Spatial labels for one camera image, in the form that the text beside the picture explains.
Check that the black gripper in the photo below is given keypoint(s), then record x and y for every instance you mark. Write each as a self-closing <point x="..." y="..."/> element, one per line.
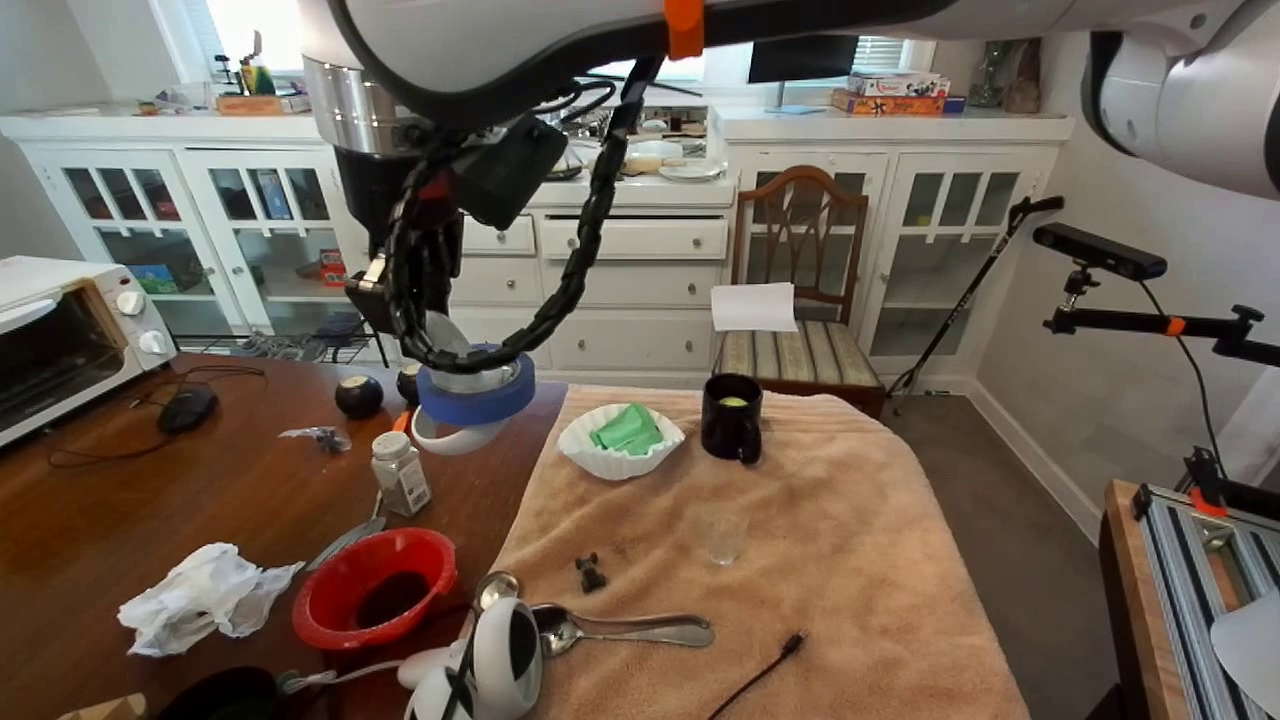
<point x="413" y="210"/>

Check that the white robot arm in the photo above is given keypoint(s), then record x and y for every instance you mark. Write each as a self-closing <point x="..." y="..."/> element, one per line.
<point x="439" y="111"/>

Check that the blue tape roll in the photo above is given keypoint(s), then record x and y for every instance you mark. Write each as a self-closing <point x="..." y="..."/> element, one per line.
<point x="476" y="397"/>

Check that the white tape roll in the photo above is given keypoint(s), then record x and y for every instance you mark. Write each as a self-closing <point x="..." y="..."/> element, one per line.
<point x="448" y="441"/>

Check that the small metal toy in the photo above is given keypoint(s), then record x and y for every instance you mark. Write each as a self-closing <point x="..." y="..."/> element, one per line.
<point x="327" y="439"/>

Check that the clear pill bottle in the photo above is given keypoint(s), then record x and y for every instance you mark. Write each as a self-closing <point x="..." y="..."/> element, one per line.
<point x="401" y="473"/>

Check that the white glass door cabinet left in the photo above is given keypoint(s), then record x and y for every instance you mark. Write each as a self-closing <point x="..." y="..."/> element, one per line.
<point x="233" y="227"/>

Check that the white glass door cabinet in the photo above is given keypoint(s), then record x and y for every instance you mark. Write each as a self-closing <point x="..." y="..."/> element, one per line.
<point x="936" y="210"/>
<point x="233" y="227"/>

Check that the white dresser with drawers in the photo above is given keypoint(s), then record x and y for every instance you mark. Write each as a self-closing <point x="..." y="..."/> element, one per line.
<point x="645" y="314"/>

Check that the white scalloped bowl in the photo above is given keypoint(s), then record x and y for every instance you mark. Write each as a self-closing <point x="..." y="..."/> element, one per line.
<point x="609" y="466"/>

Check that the green cloth in bowl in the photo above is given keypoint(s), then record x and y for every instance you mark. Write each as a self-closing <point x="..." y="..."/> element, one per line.
<point x="631" y="434"/>

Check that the black computer mouse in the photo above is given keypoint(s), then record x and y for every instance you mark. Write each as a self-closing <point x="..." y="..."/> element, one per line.
<point x="187" y="411"/>

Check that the red bowl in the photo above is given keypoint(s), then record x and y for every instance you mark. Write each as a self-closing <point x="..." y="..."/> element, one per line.
<point x="379" y="588"/>

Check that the small black clip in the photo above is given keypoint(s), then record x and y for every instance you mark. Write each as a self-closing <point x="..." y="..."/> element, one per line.
<point x="588" y="572"/>

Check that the dark blue mug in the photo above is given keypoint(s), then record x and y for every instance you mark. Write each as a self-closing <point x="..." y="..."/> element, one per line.
<point x="729" y="419"/>

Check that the silver spoon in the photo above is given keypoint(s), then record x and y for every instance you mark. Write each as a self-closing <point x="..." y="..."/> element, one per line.
<point x="567" y="629"/>

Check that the white crumpled cloth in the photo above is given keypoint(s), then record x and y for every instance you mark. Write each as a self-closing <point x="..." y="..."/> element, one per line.
<point x="209" y="593"/>

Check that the white paper on chair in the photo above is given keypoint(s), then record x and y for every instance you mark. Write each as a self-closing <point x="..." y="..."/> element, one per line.
<point x="752" y="304"/>

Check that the white toaster oven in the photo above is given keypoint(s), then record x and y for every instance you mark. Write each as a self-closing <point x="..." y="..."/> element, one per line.
<point x="69" y="330"/>

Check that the clear drinking glass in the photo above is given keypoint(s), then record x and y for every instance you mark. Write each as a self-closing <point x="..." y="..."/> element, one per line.
<point x="725" y="536"/>

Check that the wooden chair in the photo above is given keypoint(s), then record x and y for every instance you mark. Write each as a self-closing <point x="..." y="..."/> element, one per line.
<point x="800" y="230"/>

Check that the black bowl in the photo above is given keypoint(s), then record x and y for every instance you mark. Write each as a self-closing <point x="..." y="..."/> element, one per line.
<point x="233" y="693"/>

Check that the black monitor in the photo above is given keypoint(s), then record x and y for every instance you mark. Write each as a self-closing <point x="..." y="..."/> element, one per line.
<point x="800" y="59"/>

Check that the beige towel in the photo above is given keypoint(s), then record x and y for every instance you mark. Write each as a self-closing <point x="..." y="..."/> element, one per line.
<point x="849" y="599"/>

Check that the white glass door cabinet right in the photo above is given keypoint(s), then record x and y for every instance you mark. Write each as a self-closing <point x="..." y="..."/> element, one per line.
<point x="936" y="210"/>

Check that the black camera on tripod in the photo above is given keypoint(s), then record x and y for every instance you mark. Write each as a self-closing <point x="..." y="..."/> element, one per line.
<point x="1097" y="253"/>

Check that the wooden aluminium frame cart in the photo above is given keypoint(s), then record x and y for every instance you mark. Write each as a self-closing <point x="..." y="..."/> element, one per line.
<point x="1194" y="606"/>

